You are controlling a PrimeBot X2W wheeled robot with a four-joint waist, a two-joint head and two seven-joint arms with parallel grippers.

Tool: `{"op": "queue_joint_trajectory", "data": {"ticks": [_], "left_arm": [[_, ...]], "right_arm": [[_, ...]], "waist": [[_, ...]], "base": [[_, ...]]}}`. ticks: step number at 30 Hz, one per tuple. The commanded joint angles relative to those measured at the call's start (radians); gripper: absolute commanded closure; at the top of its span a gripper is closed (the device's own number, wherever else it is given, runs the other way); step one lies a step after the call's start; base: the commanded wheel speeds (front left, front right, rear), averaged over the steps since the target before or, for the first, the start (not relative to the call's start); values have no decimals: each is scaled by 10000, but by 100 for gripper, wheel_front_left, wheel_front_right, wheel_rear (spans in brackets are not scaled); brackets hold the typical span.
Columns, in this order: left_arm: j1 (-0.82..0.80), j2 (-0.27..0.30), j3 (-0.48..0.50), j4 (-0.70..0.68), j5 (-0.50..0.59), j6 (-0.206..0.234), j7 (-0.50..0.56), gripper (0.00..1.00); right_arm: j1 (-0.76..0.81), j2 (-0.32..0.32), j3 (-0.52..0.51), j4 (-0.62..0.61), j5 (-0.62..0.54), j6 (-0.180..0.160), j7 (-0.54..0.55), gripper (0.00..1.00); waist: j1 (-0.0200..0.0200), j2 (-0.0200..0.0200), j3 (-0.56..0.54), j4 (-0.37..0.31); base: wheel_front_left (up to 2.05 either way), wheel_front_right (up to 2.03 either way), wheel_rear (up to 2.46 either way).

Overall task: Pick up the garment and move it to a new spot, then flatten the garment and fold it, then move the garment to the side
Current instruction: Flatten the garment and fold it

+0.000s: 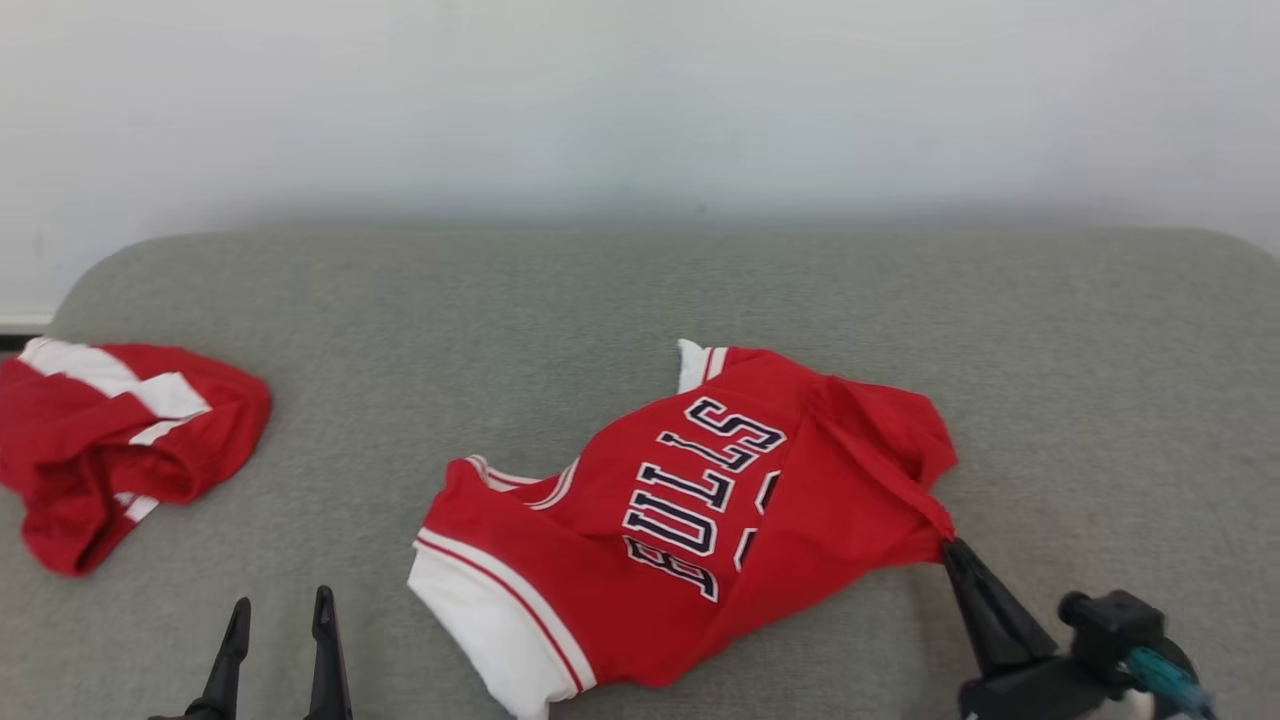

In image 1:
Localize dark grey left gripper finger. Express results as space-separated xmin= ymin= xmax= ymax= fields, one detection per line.
xmin=305 ymin=586 xmax=354 ymax=720
xmin=185 ymin=597 xmax=252 ymax=720

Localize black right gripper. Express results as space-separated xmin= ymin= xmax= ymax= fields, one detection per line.
xmin=942 ymin=537 xmax=1132 ymax=720

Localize red shorts with white stripes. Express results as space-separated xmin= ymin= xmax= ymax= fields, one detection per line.
xmin=0 ymin=338 xmax=273 ymax=577

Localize red Bulls basketball jersey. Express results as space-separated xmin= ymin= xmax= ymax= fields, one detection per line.
xmin=408 ymin=338 xmax=959 ymax=720

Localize teal camera cable connector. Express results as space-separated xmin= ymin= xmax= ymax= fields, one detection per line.
xmin=1125 ymin=645 xmax=1218 ymax=720

